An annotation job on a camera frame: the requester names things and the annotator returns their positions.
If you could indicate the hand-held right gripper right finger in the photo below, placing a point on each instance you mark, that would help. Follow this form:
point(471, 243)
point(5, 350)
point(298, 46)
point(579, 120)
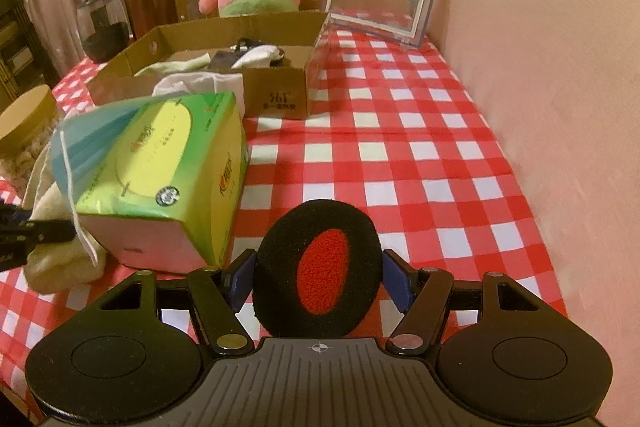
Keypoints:
point(397, 284)

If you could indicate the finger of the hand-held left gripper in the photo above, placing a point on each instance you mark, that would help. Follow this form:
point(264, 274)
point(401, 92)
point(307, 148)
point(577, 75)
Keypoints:
point(12, 218)
point(50, 232)

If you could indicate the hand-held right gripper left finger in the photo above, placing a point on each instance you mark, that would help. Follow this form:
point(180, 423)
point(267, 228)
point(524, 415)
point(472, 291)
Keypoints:
point(242, 279)

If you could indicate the black red ear cover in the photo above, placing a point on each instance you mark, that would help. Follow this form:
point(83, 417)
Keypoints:
point(280, 267)

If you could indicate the cream terry towel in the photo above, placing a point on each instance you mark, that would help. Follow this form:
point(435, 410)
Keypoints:
point(55, 272)

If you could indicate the blue face mask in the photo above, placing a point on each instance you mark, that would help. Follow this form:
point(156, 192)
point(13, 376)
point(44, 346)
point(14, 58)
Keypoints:
point(85, 142)

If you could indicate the cardboard box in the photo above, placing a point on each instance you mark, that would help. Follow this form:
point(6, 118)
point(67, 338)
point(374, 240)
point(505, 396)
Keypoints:
point(275, 92)

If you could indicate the light green cloth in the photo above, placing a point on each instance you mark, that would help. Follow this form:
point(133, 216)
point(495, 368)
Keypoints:
point(175, 66)

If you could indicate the white black sock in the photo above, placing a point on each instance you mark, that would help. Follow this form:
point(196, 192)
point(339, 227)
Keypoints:
point(257, 54)

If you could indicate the cream knit cloth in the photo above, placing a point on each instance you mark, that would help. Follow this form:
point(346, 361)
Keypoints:
point(45, 194)

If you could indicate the clear cashew jar gold lid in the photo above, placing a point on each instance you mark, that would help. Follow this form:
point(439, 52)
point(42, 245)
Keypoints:
point(25, 117)

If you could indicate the red white checkered tablecloth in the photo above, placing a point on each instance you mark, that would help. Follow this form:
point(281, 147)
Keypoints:
point(400, 167)

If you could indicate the green tissue pack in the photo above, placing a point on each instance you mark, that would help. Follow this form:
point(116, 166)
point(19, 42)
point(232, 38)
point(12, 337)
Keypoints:
point(150, 167)

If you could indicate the black rack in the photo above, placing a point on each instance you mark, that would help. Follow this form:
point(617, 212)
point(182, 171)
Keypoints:
point(15, 42)

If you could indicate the glass jar dark lid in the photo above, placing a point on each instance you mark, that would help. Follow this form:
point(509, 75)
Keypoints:
point(102, 37)

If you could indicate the brown cylindrical canister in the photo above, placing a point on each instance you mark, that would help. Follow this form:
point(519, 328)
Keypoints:
point(145, 7)

